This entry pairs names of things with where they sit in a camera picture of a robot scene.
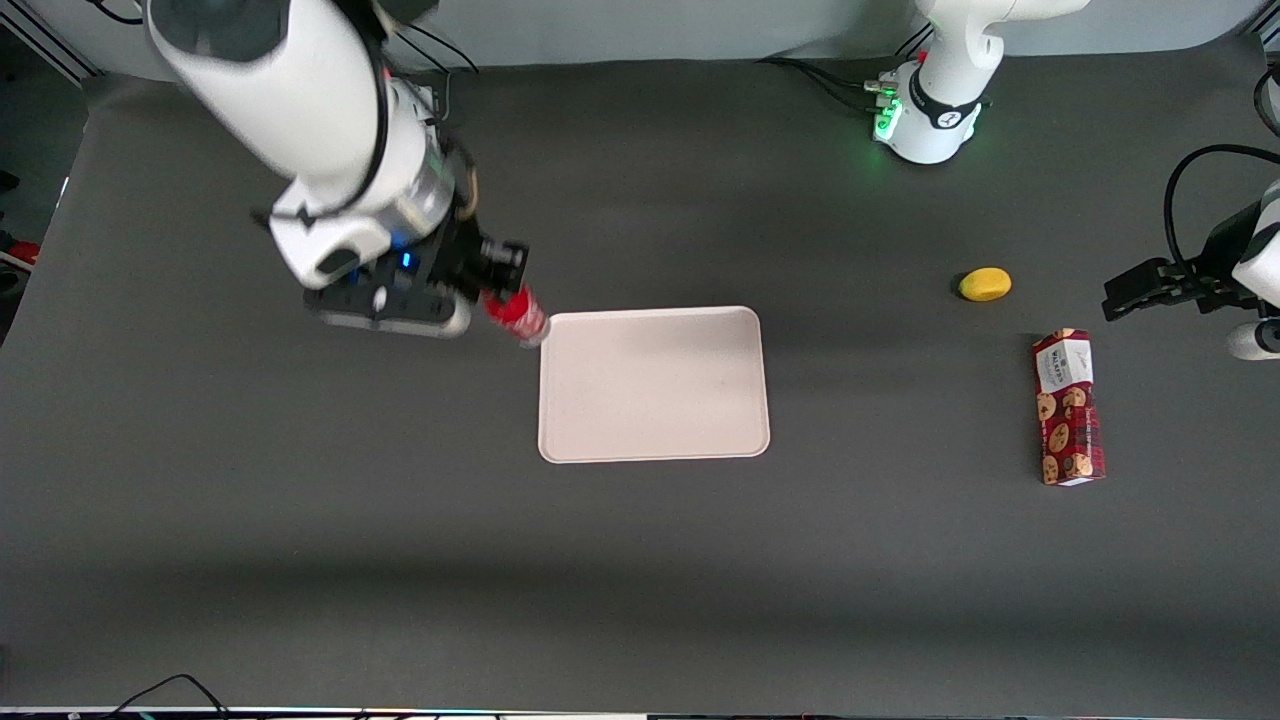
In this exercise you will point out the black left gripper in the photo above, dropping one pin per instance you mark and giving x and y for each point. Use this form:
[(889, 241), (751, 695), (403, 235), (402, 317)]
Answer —
[(1207, 262)]

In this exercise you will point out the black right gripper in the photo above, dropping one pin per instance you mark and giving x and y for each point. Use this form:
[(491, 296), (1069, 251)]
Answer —
[(462, 262)]

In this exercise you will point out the red coke bottle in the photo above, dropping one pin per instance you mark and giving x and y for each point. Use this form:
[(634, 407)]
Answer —
[(518, 316)]

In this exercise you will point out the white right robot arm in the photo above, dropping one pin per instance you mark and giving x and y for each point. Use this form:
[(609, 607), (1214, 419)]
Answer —
[(300, 110)]

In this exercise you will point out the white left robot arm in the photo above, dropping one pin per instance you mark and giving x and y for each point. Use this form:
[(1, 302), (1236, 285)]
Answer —
[(935, 130)]

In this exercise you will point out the beige plastic tray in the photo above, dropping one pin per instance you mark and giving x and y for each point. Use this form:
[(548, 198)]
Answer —
[(655, 385)]

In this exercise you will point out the red cookie box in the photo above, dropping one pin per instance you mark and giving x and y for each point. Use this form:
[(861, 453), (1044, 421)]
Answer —
[(1068, 410)]

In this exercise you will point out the yellow lemon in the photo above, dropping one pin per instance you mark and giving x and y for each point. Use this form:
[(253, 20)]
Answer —
[(985, 284)]

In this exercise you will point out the small red object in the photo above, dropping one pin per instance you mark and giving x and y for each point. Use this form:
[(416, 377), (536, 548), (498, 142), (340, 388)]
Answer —
[(24, 252)]

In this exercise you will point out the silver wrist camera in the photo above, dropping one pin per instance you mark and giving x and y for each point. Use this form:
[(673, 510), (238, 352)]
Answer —
[(400, 318), (1255, 340)]

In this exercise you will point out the aluminium frame profile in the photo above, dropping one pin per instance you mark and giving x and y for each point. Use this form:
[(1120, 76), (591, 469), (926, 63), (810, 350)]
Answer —
[(45, 40)]

